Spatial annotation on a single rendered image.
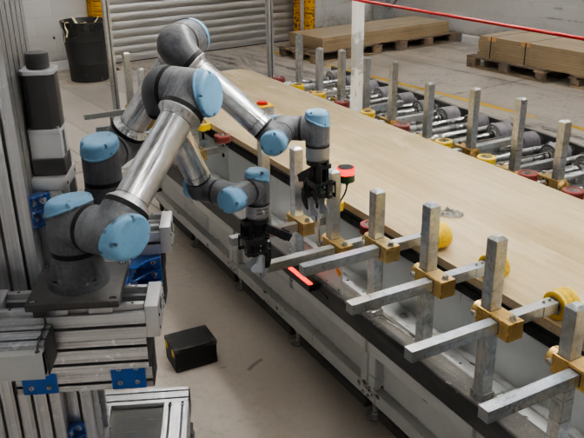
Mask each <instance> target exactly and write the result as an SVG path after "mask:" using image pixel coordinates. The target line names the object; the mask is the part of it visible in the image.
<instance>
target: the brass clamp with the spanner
mask: <svg viewBox="0 0 584 438"><path fill-rule="evenodd" d="M321 239H322V240H323V242H324V244H323V246H326V245H329V244H331V245H332V246H334V247H335V253H336V254H339V253H342V252H346V251H350V250H352V249H354V245H352V244H351V243H349V242H348V246H347V247H343V246H342V242H344V241H346V240H344V239H343V238H341V237H340V238H337V239H334V240H330V239H329V238H327V237H326V233H325V234H323V235H322V237H321Z"/></svg>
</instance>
